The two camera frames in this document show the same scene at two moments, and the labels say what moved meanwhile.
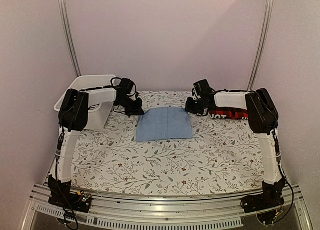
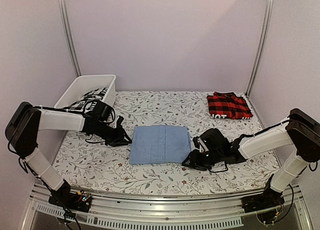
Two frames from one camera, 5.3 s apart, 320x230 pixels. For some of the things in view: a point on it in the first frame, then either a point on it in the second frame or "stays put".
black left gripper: x=138 y=111 -> x=119 y=137
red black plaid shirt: x=228 y=113 stays put
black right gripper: x=188 y=107 -> x=195 y=163
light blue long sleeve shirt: x=164 y=123 -> x=155 y=144
